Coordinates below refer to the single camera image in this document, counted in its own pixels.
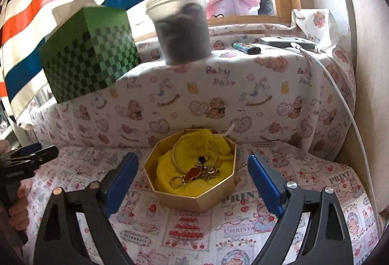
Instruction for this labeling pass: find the silver bangle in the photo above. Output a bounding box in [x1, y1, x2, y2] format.
[172, 137, 228, 176]

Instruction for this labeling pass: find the yellow cloth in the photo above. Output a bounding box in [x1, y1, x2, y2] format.
[156, 129, 234, 196]

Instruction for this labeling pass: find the pink cloth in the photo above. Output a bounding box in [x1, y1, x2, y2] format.
[207, 0, 262, 19]

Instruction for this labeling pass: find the person's left hand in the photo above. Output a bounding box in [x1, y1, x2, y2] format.
[0, 139, 31, 232]

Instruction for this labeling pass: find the grey power bank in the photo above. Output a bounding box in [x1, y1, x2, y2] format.
[260, 36, 317, 50]

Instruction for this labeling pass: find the bear printed cloth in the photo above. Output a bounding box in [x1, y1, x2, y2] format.
[18, 8, 356, 162]

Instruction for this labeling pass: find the green lighter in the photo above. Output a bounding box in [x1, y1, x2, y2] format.
[232, 42, 262, 55]

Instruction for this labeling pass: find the cake printed tablecloth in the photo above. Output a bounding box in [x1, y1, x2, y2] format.
[18, 144, 382, 265]

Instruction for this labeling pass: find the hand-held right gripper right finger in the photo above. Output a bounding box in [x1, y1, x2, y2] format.
[247, 153, 354, 265]

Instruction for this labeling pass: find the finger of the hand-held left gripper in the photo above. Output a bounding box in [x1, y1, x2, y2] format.
[9, 142, 42, 159]
[12, 145, 59, 169]

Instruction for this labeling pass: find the gold ring keychain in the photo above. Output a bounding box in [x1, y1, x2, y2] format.
[169, 169, 203, 188]

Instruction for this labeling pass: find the white tissue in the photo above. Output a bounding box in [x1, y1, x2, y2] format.
[52, 0, 98, 21]

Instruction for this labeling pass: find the plastic jar with dark contents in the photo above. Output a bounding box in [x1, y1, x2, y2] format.
[145, 0, 212, 66]

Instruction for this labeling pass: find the gold octagonal box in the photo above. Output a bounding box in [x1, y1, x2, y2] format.
[143, 128, 238, 213]

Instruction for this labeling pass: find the metal flower charm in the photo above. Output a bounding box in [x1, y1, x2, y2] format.
[201, 166, 221, 180]

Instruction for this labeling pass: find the white cable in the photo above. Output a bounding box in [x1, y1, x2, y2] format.
[290, 42, 383, 217]

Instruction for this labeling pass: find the green checkered tissue box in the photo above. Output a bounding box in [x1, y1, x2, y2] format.
[39, 7, 142, 104]

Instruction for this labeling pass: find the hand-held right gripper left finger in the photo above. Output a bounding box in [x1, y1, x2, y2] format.
[35, 152, 140, 265]

